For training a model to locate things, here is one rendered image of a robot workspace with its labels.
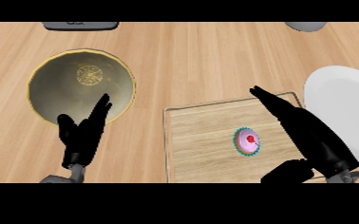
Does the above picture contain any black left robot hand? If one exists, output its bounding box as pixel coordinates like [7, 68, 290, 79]
[56, 93, 114, 170]

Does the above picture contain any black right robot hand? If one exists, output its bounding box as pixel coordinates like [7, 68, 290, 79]
[248, 85, 359, 184]

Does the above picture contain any white plate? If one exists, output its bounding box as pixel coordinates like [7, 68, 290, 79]
[303, 65, 359, 159]

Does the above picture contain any pink cupcake with teal wrapper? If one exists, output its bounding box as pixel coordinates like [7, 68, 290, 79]
[232, 126, 263, 158]

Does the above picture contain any wooden tray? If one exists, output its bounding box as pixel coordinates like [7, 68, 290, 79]
[161, 90, 359, 184]

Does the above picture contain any dark bowl with gold rim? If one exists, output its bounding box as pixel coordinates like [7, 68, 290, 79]
[27, 47, 137, 127]

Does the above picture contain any pale grey round object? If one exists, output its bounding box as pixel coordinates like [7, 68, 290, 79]
[285, 21, 329, 33]

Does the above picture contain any dark grey flat appliance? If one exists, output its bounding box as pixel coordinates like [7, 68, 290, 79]
[41, 21, 121, 31]

